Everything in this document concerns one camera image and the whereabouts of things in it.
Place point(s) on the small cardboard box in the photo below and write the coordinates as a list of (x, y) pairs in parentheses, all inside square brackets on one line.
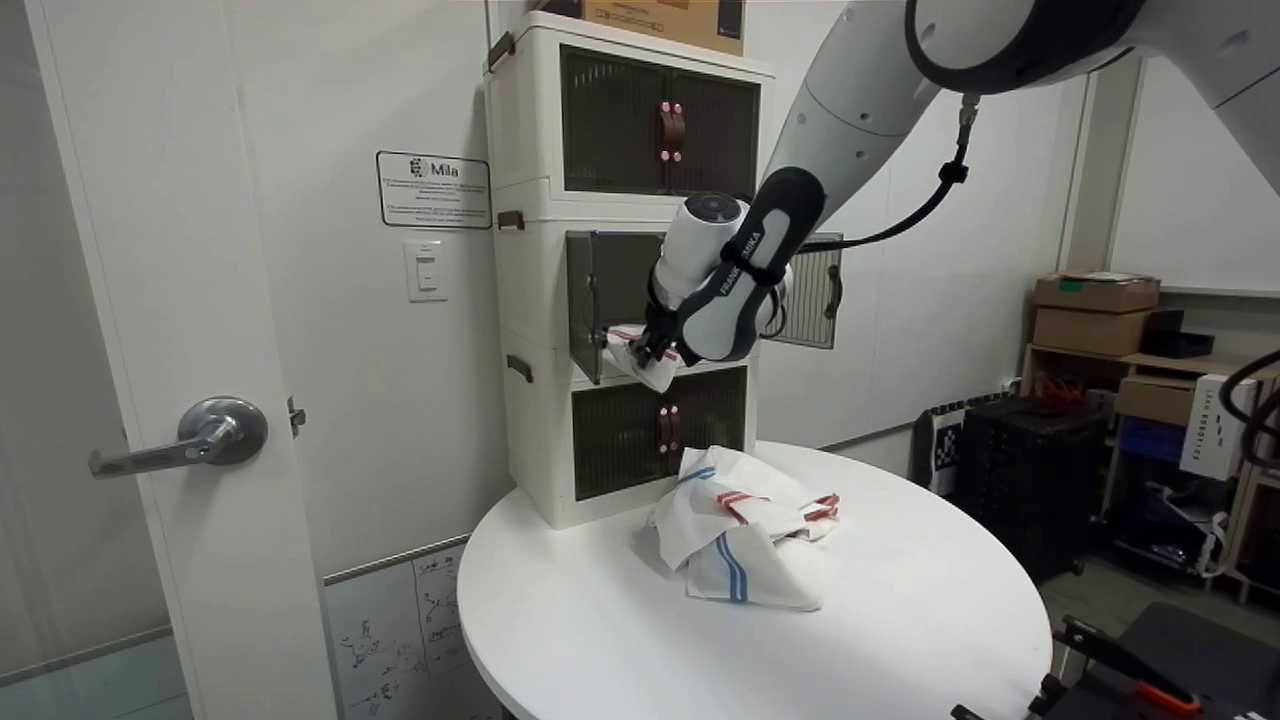
[(1152, 402)]

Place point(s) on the white electronic device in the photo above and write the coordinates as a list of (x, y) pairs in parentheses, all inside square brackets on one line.
[(1202, 424)]

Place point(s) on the white three-compartment cabinet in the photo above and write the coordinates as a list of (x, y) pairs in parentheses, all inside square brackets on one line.
[(535, 443)]

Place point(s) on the white panel with sketches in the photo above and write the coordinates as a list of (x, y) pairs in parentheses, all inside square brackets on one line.
[(386, 641)]

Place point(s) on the blue storage box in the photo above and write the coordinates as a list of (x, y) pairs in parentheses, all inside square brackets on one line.
[(1149, 447)]

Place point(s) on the white towel blue stripes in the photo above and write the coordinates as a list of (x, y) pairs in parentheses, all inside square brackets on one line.
[(704, 468), (766, 582)]

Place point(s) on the black case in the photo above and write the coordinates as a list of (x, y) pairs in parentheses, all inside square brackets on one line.
[(1183, 343)]

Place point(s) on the medium cardboard box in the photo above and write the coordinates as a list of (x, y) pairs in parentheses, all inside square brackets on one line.
[(1085, 332)]

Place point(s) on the framed wall sign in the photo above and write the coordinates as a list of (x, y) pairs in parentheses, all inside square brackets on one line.
[(432, 194)]

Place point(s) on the black plastic crate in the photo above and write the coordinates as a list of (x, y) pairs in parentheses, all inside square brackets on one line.
[(1027, 484)]

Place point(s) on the metal door latch plate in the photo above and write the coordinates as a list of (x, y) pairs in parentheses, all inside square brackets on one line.
[(298, 416)]

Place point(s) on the white door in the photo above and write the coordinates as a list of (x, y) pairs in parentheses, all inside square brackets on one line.
[(172, 201)]

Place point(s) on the white light switch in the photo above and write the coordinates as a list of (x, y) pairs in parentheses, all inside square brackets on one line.
[(427, 275)]

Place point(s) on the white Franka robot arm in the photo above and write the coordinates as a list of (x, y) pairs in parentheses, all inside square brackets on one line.
[(854, 93)]

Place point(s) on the flat cardboard box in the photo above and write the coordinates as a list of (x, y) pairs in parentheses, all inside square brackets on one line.
[(1092, 298)]

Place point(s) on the wide brown cardboard box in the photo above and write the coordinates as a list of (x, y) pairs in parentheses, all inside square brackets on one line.
[(652, 16)]

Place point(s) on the dark grey mat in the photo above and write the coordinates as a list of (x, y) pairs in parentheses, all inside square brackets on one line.
[(1212, 652)]

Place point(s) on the white towel red stripes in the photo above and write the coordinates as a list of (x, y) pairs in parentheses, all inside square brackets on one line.
[(821, 511), (652, 375), (682, 535)]

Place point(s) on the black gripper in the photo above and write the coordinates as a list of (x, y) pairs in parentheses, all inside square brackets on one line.
[(656, 339)]

